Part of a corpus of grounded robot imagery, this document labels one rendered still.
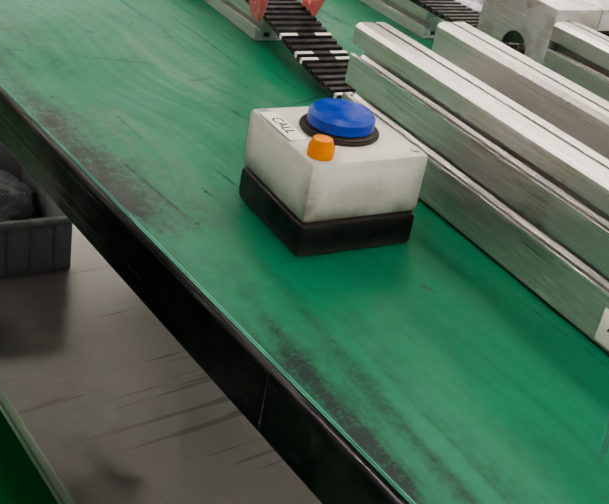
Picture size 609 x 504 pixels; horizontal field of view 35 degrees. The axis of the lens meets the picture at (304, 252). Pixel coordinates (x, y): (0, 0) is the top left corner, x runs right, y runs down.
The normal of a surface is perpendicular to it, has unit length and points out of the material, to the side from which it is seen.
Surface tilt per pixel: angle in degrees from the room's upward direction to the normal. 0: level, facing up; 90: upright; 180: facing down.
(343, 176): 90
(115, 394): 0
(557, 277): 90
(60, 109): 0
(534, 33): 90
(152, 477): 0
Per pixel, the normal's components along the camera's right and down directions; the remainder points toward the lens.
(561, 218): -0.86, 0.11
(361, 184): 0.47, 0.50
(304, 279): 0.16, -0.86
